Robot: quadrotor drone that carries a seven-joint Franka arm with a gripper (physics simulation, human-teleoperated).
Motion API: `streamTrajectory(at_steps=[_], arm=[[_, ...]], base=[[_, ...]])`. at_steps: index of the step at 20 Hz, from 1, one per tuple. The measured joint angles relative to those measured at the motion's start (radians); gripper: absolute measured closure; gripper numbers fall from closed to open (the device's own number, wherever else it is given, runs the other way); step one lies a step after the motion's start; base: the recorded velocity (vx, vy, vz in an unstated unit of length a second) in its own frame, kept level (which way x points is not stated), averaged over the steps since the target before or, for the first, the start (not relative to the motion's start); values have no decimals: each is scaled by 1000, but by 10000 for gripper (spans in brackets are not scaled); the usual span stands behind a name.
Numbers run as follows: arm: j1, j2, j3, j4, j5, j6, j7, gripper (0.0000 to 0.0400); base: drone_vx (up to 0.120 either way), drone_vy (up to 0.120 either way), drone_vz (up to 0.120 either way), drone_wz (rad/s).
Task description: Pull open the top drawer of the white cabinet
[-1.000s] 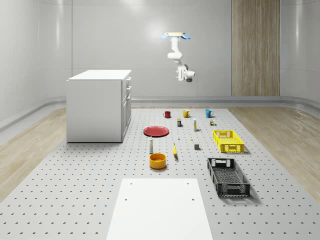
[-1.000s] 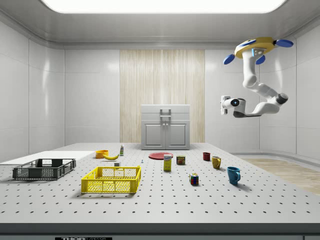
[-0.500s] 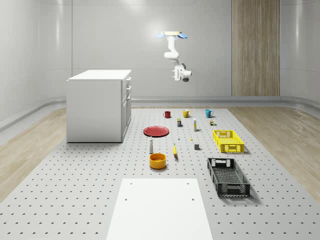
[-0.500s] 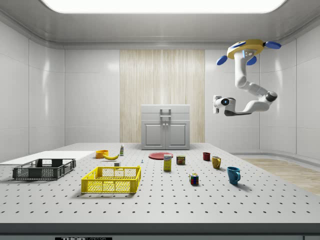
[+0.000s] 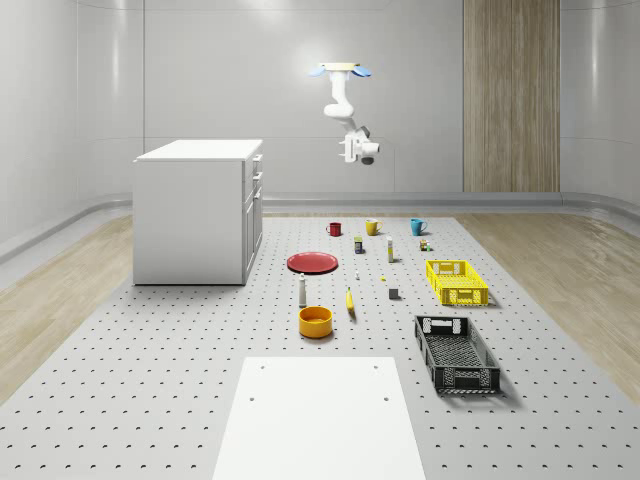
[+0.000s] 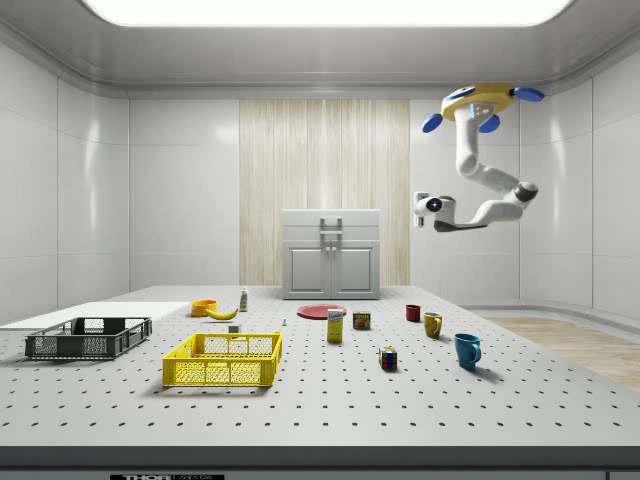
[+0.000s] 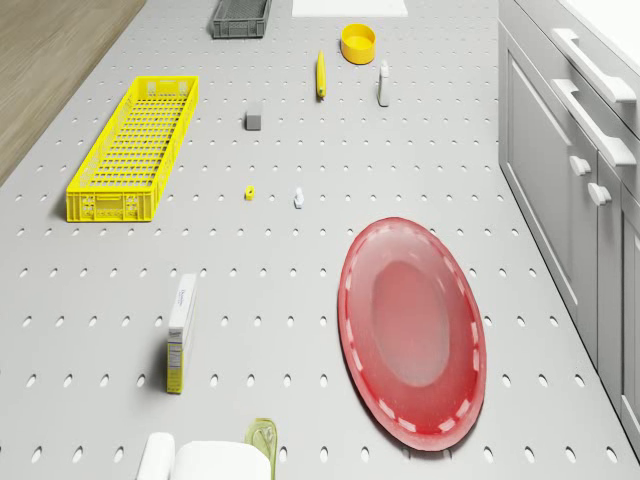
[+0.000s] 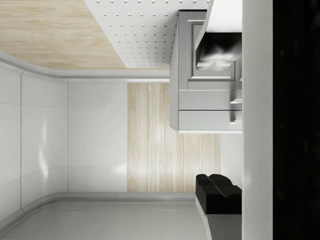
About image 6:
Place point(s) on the yellow mug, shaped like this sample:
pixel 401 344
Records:
pixel 431 325

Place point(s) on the flat-sided can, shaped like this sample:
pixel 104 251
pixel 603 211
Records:
pixel 361 321

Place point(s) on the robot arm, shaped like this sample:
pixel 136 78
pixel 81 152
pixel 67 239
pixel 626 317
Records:
pixel 469 150

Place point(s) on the red mug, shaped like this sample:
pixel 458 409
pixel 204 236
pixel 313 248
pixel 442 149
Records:
pixel 412 314

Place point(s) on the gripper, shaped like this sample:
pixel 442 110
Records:
pixel 420 212

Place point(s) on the grey cube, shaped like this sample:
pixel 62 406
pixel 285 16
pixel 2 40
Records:
pixel 234 328

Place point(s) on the small white bottle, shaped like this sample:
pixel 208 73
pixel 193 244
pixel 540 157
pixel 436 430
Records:
pixel 243 302

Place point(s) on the yellow bowl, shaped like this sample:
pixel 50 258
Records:
pixel 199 309

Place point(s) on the yellow basket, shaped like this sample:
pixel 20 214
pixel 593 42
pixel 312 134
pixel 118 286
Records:
pixel 172 370

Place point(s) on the banana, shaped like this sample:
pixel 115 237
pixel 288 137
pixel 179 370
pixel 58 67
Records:
pixel 221 315

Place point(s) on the puzzle cube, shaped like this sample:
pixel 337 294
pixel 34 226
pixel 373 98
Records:
pixel 388 358

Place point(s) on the blue mug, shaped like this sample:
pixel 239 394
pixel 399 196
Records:
pixel 466 351

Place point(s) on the dark grey basket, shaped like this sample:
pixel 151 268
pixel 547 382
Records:
pixel 35 345

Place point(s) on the yellow and white box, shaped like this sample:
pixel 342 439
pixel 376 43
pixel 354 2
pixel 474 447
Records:
pixel 335 327

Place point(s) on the white cabinet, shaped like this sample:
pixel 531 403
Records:
pixel 330 260

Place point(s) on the red plate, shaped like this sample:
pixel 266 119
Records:
pixel 312 312

